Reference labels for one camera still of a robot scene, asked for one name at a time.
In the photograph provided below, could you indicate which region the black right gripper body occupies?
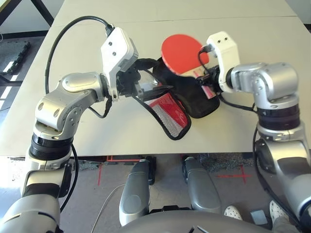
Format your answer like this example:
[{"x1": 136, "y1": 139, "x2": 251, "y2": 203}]
[{"x1": 203, "y1": 65, "x2": 222, "y2": 94}]

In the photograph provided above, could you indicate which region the thin white floor cable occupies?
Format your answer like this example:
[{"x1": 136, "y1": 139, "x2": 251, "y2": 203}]
[{"x1": 91, "y1": 183, "x2": 126, "y2": 233}]

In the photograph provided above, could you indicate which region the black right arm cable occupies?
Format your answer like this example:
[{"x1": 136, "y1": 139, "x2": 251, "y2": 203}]
[{"x1": 198, "y1": 45, "x2": 299, "y2": 224}]

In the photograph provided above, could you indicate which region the grey robot torso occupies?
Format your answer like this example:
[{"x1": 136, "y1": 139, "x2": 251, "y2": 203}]
[{"x1": 120, "y1": 210, "x2": 273, "y2": 233}]

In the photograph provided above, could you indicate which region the small grey floor pedal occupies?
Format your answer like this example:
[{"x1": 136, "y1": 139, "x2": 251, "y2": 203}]
[{"x1": 250, "y1": 210, "x2": 268, "y2": 225}]

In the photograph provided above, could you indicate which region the grey trouser leg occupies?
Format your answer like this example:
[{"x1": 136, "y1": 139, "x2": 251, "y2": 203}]
[{"x1": 272, "y1": 215, "x2": 296, "y2": 233}]

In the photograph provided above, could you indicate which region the red and black paddle case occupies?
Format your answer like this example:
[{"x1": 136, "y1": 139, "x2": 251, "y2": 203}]
[{"x1": 132, "y1": 57, "x2": 221, "y2": 141}]

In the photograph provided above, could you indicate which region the silver robot leg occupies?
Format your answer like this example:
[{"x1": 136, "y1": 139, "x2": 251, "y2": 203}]
[
  {"x1": 119, "y1": 160, "x2": 151, "y2": 226},
  {"x1": 183, "y1": 156, "x2": 223, "y2": 214}
]

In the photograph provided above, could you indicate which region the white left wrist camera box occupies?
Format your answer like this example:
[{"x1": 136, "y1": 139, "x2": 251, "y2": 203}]
[{"x1": 101, "y1": 27, "x2": 139, "y2": 100}]

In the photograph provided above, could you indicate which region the silver robot left leg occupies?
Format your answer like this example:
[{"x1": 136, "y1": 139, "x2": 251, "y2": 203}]
[{"x1": 119, "y1": 160, "x2": 151, "y2": 226}]

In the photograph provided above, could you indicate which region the red ping-pong paddle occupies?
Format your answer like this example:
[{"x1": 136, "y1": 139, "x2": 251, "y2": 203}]
[{"x1": 161, "y1": 33, "x2": 218, "y2": 99}]

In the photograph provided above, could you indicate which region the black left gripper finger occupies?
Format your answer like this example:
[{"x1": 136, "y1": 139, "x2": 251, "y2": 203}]
[
  {"x1": 135, "y1": 58, "x2": 161, "y2": 71},
  {"x1": 142, "y1": 85, "x2": 175, "y2": 98}
]

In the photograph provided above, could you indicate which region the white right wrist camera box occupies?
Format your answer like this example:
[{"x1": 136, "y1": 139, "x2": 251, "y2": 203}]
[{"x1": 206, "y1": 31, "x2": 241, "y2": 93}]

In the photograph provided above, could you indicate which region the white perforated clog shoe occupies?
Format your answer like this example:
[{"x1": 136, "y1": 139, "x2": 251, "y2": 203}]
[
  {"x1": 223, "y1": 205, "x2": 243, "y2": 221},
  {"x1": 269, "y1": 200, "x2": 290, "y2": 221}
]

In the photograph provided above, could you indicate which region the dark speckled floor mat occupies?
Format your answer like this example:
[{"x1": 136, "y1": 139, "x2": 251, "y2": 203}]
[{"x1": 199, "y1": 152, "x2": 243, "y2": 173}]

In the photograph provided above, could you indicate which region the black floor mat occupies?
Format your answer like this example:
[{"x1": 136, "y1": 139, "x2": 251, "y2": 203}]
[{"x1": 0, "y1": 40, "x2": 31, "y2": 76}]

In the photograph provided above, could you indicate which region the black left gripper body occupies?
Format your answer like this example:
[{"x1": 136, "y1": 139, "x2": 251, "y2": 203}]
[{"x1": 116, "y1": 65, "x2": 146, "y2": 99}]

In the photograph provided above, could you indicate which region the silver robot right leg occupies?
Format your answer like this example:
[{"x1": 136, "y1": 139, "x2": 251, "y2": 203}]
[{"x1": 183, "y1": 156, "x2": 223, "y2": 214}]

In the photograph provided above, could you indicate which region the black metal frame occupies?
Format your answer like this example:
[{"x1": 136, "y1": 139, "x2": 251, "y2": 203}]
[{"x1": 0, "y1": 0, "x2": 55, "y2": 27}]

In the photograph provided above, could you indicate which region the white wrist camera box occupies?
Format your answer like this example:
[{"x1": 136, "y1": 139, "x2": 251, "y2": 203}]
[
  {"x1": 101, "y1": 27, "x2": 139, "y2": 100},
  {"x1": 206, "y1": 31, "x2": 241, "y2": 93}
]

